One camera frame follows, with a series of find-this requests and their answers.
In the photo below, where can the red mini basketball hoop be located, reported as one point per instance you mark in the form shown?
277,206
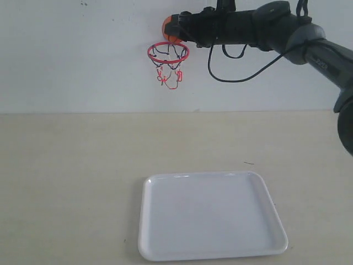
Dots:
167,59

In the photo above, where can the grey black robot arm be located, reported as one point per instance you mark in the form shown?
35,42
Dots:
273,27

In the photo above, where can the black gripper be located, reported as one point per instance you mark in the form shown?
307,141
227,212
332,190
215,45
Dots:
200,28

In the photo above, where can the small orange basketball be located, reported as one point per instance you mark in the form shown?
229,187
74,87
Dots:
170,31

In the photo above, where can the white plastic tray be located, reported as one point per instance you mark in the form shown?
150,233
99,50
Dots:
208,215

